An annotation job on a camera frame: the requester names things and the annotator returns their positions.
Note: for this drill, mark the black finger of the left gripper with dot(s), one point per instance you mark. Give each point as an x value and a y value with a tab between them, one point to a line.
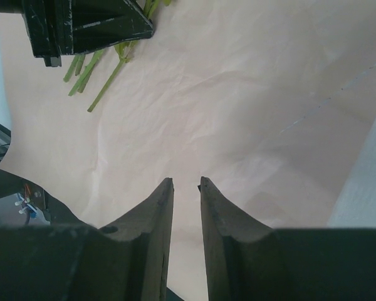
64	28

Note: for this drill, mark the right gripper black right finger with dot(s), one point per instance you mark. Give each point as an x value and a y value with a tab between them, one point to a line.
247	260

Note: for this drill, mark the pink wrapping paper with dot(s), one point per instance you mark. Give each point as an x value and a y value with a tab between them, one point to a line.
271	100

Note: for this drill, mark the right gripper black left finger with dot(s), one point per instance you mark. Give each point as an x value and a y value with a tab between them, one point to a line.
125	260

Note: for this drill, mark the pink artificial flower bouquet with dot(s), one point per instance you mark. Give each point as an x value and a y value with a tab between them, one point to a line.
83	72

